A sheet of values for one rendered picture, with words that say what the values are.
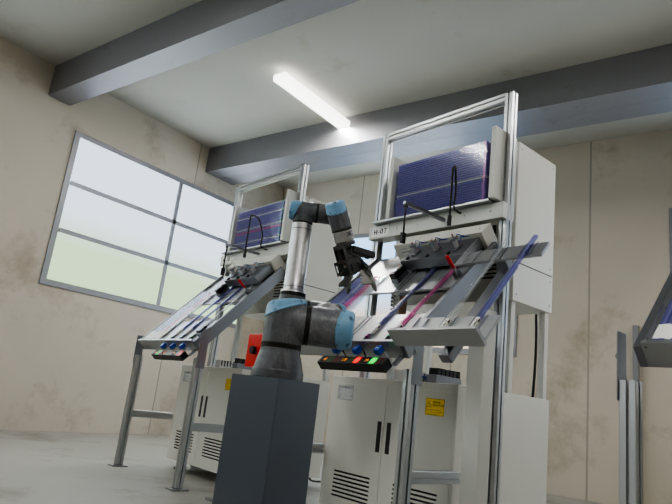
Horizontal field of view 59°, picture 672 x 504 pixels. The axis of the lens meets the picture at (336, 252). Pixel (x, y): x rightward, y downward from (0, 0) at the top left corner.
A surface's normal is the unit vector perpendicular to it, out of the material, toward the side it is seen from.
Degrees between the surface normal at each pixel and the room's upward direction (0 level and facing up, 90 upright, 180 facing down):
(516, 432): 90
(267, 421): 90
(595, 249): 90
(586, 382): 90
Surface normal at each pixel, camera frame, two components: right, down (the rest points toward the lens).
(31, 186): 0.80, -0.05
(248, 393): -0.58, -0.26
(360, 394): -0.74, -0.25
